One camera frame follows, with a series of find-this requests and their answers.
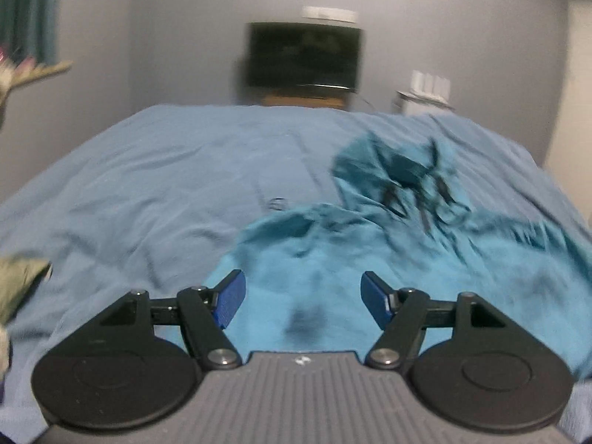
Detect wooden window sill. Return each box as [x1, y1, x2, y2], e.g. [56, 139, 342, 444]
[9, 60, 73, 90]

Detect white wifi router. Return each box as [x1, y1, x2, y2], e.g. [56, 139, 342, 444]
[411, 70, 452, 101]

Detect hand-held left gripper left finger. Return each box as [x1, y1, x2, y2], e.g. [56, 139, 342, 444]
[69, 269, 247, 371]

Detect black monitor cable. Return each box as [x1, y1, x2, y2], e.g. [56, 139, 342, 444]
[351, 91, 378, 111]

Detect pink item on sill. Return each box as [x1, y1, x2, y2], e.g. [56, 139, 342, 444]
[0, 46, 36, 85]

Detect blue bed sheet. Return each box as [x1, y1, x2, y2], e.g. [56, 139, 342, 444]
[0, 104, 592, 444]

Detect wooden desk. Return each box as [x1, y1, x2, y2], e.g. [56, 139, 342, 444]
[261, 94, 347, 111]

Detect teal curtain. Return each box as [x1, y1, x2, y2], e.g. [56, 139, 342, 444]
[0, 0, 64, 66]

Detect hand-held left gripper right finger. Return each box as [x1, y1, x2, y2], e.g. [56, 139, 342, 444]
[361, 271, 532, 371]

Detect teal zip jacket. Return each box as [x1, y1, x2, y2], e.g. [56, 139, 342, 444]
[203, 129, 592, 380]

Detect black computer monitor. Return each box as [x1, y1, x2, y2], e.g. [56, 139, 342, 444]
[244, 22, 364, 90]

